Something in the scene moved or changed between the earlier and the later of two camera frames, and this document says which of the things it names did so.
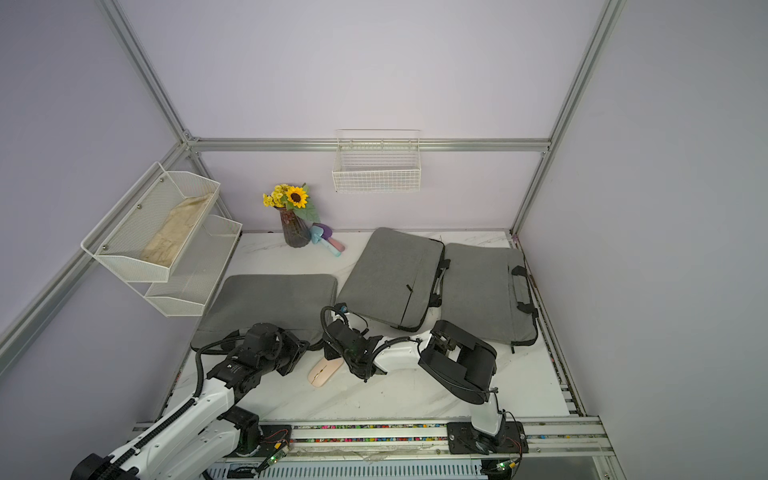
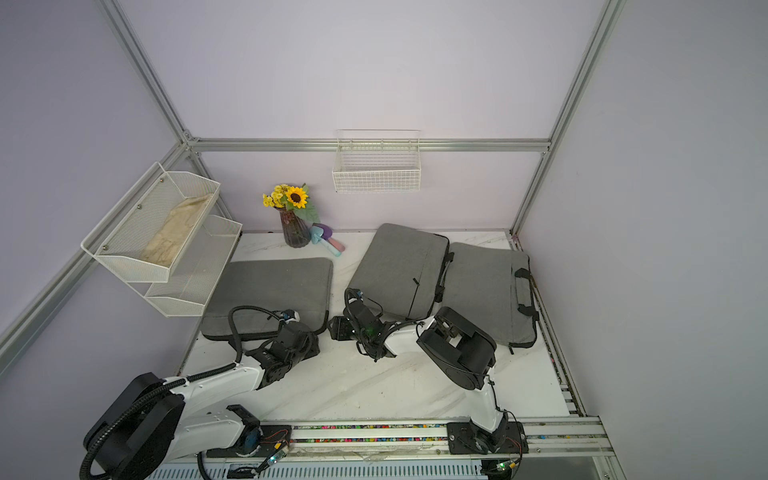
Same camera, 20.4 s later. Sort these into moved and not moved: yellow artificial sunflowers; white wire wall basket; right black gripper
Moved: right black gripper
Not moved: yellow artificial sunflowers; white wire wall basket
